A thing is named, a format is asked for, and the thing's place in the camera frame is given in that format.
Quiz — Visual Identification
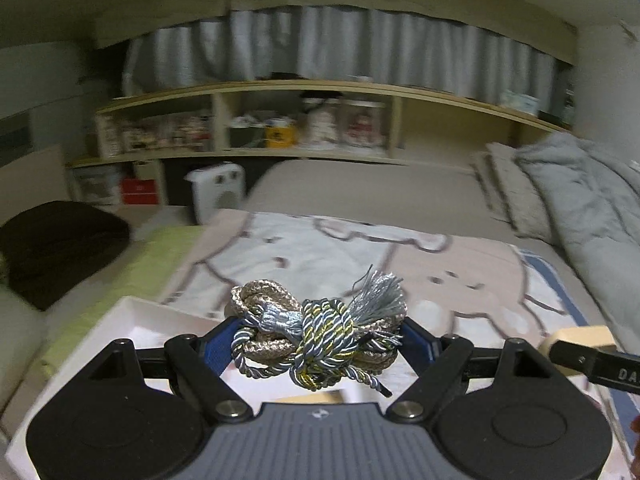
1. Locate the clear doll display case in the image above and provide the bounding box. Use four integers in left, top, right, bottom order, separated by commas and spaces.
342, 100, 388, 150
302, 92, 343, 148

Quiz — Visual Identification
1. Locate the beige bed mattress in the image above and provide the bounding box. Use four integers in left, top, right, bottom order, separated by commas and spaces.
240, 159, 566, 251

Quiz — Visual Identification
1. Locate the beige pillow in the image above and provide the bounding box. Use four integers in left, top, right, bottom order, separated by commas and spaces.
487, 142, 556, 241
470, 150, 506, 211

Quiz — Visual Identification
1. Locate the white shallow cardboard box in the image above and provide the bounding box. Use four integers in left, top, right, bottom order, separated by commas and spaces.
5, 296, 418, 480

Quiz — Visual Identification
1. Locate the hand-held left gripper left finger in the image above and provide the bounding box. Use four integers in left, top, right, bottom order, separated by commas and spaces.
89, 317, 252, 421

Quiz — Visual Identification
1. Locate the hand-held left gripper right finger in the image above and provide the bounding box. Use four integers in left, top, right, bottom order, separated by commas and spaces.
387, 317, 551, 421

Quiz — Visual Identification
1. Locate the grey curtain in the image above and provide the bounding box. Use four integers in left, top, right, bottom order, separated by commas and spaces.
122, 4, 571, 103

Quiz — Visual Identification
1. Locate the red box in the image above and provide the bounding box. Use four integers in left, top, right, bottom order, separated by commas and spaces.
121, 177, 158, 206

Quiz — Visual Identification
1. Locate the beige tape roll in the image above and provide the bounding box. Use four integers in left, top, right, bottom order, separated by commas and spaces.
540, 325, 618, 361

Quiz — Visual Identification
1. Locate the light green cloth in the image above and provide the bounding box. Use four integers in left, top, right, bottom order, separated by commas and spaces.
40, 225, 206, 366

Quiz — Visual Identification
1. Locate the yellow container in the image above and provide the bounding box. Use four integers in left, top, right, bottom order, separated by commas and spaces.
264, 119, 296, 148

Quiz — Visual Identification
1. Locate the wooden headboard shelf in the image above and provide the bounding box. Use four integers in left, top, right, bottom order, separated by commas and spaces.
70, 80, 573, 211

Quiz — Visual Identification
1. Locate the printed cartoon blanket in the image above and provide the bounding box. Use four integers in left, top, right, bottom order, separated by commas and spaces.
160, 208, 640, 461

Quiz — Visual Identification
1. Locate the clear storage bin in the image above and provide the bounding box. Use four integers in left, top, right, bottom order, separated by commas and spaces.
72, 165, 121, 206

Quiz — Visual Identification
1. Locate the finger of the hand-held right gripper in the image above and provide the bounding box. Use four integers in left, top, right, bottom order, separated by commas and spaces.
548, 340, 640, 395

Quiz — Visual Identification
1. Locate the tissue box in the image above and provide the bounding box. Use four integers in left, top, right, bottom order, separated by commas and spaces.
500, 90, 541, 115

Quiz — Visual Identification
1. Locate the dark brown cushion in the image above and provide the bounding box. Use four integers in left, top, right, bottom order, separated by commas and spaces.
0, 200, 132, 311

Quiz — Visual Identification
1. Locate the figurine picture card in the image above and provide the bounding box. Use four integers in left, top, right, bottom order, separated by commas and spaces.
160, 112, 211, 148
117, 120, 161, 153

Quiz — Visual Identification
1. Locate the dark storage box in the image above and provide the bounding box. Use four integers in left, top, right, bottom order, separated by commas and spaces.
227, 125, 266, 150

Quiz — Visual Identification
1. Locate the braided cord bundle with tassel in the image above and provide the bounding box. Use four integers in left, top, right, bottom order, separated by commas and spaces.
229, 265, 408, 400

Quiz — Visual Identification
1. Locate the grey duvet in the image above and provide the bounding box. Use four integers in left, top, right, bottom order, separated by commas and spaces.
515, 132, 640, 341

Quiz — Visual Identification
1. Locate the white electric heater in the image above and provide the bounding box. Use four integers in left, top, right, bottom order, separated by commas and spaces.
185, 161, 247, 226

